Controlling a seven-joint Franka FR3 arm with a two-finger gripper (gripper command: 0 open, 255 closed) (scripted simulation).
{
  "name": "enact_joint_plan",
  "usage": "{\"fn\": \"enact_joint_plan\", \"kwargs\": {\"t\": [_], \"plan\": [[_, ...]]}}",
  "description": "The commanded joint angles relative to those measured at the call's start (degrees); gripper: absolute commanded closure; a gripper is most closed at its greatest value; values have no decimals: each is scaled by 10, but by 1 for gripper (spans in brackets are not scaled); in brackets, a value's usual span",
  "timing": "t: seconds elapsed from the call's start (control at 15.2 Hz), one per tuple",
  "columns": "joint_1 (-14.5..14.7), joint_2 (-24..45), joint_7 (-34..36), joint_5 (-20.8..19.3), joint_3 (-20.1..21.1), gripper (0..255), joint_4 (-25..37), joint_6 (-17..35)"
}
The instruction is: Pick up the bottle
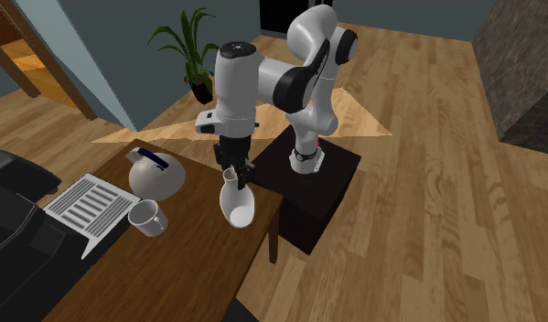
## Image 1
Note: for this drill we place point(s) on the black robot stand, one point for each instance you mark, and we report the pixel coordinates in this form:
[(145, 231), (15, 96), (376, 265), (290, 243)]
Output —
[(313, 196)]

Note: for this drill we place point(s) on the green potted plant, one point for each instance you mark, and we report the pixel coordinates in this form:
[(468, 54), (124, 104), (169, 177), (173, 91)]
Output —
[(193, 58)]

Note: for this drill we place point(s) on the brown wooden table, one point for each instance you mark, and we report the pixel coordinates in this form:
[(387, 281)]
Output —
[(189, 263)]

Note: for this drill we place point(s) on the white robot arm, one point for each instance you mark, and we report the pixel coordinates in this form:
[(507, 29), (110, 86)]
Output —
[(235, 84)]

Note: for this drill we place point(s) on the white mug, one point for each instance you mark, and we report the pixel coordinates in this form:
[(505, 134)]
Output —
[(148, 219)]

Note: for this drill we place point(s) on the brown wooden door frame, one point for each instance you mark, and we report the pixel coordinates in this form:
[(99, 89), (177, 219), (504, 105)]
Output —
[(55, 67)]

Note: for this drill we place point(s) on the white vase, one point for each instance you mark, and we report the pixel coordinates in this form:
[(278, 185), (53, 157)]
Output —
[(238, 205)]

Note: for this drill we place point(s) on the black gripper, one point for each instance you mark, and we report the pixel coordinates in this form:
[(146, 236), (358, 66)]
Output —
[(235, 149)]

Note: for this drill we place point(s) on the black armchair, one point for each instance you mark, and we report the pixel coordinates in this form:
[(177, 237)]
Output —
[(19, 241)]

